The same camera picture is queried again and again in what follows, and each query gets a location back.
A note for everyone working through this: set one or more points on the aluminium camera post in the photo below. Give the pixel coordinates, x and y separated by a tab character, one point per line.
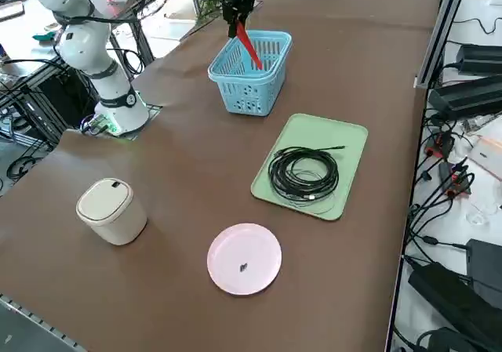
441	30

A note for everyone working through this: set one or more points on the orange toy carrot green leaves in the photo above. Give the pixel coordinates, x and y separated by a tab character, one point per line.
251	50

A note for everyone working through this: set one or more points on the green plastic tray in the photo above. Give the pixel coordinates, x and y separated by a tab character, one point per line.
345	140

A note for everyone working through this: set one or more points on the pink round plate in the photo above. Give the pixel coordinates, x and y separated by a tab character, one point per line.
235	250

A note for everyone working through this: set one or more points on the black power adapter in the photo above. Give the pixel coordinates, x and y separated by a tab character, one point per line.
480	58
451	305
488	269

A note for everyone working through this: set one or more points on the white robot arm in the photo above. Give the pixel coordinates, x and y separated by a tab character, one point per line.
117	101

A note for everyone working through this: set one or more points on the blue plastic basket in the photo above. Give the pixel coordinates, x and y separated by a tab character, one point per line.
247	97

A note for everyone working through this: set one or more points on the ribbed dark power brick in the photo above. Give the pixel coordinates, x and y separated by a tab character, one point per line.
466	99

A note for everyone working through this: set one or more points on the grey aluminium rail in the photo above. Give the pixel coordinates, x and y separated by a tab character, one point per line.
27	324

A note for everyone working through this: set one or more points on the cream lidded bin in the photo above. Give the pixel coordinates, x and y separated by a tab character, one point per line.
117	222

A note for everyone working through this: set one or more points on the black metal frame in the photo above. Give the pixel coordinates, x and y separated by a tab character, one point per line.
59	105

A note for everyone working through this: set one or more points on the white flat box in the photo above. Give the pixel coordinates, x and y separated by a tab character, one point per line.
488	156

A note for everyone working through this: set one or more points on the red black plug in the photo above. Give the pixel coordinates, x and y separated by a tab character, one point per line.
459	183
441	144

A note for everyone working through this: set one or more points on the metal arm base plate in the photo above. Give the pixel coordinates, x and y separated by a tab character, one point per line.
155	111

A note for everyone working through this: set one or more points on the white post bracket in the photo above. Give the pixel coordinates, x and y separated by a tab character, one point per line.
421	83

